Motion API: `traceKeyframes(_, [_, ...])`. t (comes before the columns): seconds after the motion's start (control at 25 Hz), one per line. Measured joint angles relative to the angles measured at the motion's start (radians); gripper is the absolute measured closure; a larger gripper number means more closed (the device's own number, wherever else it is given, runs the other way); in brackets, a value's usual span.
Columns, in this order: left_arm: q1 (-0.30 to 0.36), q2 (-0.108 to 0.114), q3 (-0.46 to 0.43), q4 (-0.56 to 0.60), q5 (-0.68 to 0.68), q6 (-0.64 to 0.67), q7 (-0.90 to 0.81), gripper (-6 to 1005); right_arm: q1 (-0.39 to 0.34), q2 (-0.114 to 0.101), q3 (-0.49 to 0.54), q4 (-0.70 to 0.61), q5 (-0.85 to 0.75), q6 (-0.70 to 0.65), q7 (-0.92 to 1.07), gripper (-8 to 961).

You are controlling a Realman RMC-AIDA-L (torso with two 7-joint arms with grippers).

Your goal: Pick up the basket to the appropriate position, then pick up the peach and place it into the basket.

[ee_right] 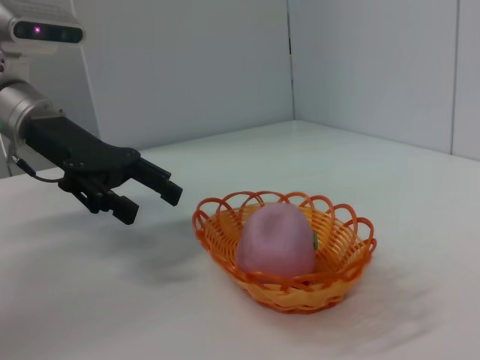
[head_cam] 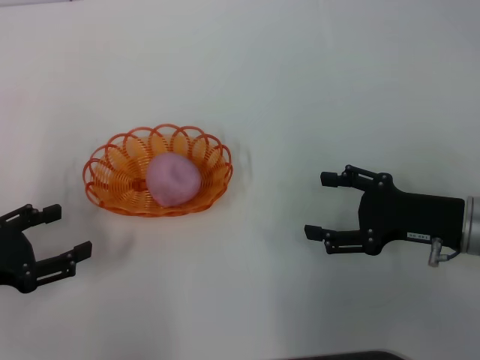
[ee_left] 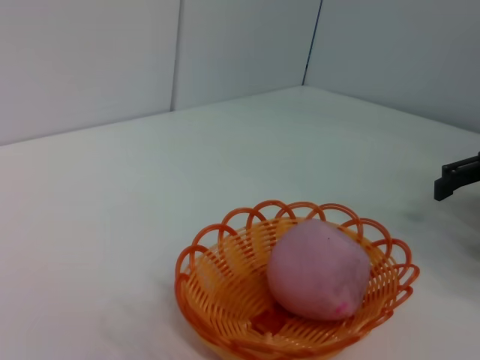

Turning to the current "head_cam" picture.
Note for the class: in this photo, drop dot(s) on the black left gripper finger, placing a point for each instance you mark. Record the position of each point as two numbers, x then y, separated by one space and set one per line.
52 213
83 250

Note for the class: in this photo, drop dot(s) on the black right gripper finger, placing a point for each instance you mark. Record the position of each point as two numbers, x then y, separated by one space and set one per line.
330 179
348 243

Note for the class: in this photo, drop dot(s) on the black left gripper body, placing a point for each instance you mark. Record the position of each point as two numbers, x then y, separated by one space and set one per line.
13 255

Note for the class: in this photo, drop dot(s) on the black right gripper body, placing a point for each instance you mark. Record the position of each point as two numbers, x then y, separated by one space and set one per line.
412 217

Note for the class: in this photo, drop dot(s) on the orange woven plastic basket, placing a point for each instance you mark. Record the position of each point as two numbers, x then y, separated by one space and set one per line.
120 187

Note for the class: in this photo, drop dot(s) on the pink peach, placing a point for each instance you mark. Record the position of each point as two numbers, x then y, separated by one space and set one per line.
172 180

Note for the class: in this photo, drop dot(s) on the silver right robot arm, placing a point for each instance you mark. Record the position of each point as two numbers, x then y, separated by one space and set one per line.
473 225

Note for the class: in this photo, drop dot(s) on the dark robot torso edge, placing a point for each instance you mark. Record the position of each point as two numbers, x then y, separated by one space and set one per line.
337 356

